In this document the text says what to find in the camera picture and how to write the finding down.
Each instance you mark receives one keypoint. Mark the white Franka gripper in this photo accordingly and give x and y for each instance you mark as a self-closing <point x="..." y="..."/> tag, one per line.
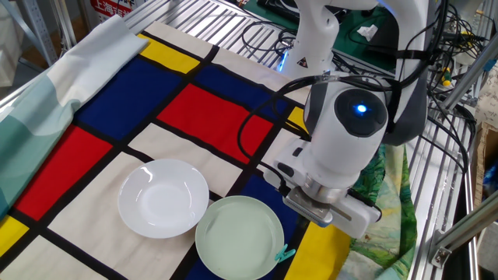
<point x="358" y="218"/>

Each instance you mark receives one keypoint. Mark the teal plastic clamp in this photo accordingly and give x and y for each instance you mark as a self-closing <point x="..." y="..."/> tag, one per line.
<point x="284" y="254"/>

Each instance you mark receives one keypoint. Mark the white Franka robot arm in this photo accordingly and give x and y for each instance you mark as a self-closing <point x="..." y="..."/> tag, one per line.
<point x="342" y="155"/>

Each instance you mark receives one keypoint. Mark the green painting print cloth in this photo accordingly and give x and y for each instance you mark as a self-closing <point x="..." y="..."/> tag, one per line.
<point x="389" y="218"/>

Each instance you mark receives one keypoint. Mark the pale green plate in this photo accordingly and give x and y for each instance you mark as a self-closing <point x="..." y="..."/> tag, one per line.
<point x="239" y="239"/>

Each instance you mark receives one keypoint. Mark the open cardboard box edge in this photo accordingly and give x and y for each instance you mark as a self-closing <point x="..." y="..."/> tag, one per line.
<point x="484" y="163"/>

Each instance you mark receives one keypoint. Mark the crumpled white paper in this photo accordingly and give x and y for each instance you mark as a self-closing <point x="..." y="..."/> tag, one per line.
<point x="367" y="32"/>

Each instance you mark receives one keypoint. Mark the white plate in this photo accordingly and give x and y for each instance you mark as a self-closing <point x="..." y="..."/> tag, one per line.
<point x="163" y="198"/>

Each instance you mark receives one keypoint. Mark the colour block grid tablecloth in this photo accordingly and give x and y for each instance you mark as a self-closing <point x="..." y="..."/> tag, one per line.
<point x="116" y="109"/>

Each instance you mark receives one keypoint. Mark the red and white sign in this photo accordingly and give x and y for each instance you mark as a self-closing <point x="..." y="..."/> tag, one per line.
<point x="111" y="8"/>

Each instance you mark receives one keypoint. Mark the teal and white cloth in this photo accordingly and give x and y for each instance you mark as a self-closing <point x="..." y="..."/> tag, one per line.
<point x="58" y="85"/>

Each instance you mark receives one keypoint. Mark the aluminium beam with bracket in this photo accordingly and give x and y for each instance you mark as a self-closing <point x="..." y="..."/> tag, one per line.
<point x="463" y="233"/>

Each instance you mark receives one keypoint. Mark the slanted aluminium profile post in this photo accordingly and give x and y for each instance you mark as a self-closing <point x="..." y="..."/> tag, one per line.
<point x="467" y="79"/>

